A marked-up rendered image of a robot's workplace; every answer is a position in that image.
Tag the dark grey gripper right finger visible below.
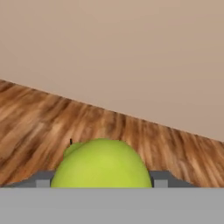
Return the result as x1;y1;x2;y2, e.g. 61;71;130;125
148;170;197;189

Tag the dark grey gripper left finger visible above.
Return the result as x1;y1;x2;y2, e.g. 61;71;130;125
2;170;56;189

